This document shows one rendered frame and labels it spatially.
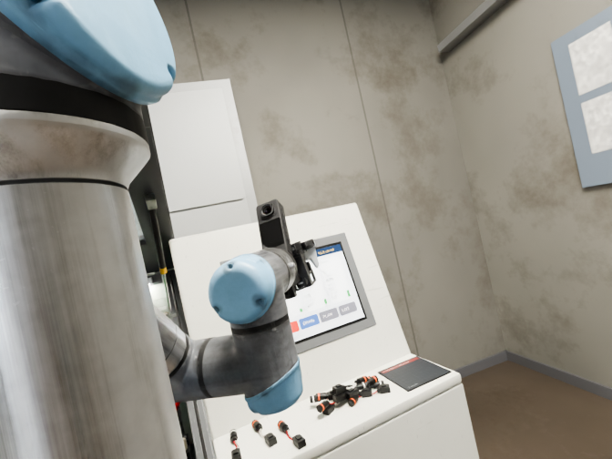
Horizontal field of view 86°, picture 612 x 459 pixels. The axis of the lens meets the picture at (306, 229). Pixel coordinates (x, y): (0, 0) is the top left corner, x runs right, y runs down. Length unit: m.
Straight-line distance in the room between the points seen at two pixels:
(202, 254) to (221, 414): 0.47
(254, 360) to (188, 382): 0.09
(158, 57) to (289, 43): 2.72
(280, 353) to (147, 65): 0.33
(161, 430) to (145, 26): 0.20
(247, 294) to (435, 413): 0.83
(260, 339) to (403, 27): 3.17
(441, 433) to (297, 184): 1.87
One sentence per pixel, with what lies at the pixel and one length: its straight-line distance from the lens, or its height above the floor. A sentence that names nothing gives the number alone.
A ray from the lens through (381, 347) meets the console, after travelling 1.23.
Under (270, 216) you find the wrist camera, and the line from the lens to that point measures 0.58.
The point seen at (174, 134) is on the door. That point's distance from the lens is 2.50.
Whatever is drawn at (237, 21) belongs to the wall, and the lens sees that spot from 2.94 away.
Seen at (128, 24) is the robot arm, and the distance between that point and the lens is 0.20.
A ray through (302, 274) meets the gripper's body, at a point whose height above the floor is 1.41.
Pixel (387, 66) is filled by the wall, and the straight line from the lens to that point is 3.13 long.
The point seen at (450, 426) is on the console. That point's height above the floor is 0.85.
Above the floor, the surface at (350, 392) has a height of 1.01.
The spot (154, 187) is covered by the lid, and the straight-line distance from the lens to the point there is 0.95.
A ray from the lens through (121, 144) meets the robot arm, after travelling 0.18.
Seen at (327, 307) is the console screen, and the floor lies 1.21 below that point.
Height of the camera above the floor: 1.49
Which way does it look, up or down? level
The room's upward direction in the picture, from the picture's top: 12 degrees counter-clockwise
